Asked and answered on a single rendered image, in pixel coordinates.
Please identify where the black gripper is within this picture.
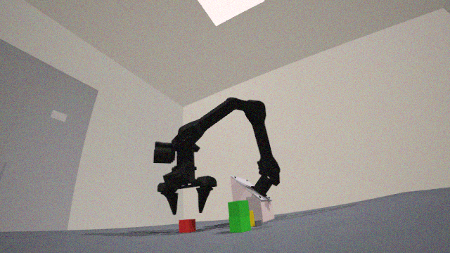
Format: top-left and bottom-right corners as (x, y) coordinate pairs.
(157, 161), (217, 214)

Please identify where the yellow block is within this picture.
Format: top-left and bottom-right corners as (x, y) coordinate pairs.
(249, 211), (255, 227)

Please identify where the red block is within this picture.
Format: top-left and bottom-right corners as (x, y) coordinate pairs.
(179, 219), (196, 233)

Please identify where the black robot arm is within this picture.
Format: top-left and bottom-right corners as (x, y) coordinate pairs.
(153, 97), (281, 196)

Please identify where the green block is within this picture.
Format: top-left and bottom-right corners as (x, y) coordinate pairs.
(229, 215), (252, 233)
(228, 200), (250, 217)

